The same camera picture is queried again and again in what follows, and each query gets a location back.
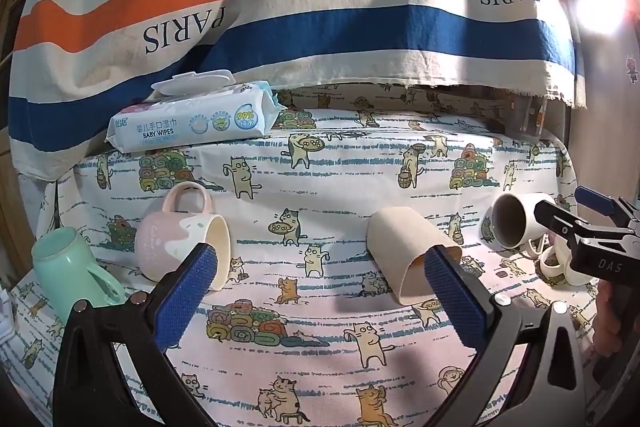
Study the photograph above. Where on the bright lamp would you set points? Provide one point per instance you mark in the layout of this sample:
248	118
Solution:
601	7

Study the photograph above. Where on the mint green cup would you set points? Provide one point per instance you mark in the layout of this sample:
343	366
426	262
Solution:
65	274

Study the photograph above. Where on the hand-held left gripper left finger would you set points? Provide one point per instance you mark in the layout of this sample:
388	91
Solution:
189	289

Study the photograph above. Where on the cat print cloth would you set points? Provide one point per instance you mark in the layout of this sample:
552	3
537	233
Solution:
320	207

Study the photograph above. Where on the pink wall sticker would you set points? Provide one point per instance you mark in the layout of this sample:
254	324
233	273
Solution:
633	68

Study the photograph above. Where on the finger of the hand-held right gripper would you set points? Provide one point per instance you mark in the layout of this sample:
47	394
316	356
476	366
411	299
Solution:
596	201
560	219

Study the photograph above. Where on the beige cup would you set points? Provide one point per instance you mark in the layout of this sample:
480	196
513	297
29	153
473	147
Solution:
400	239

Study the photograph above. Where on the white mug brown inside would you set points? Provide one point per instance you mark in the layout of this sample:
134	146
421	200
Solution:
515	219

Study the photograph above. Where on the person's right hand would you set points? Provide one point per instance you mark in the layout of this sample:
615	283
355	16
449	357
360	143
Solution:
607	314

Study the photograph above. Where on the pink and white mug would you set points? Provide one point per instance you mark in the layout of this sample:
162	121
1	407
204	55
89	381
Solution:
172	237

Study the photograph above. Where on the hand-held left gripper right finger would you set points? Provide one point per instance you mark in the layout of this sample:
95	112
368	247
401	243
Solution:
456	304

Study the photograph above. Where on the baby wipes packet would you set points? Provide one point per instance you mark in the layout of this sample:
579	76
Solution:
190	122

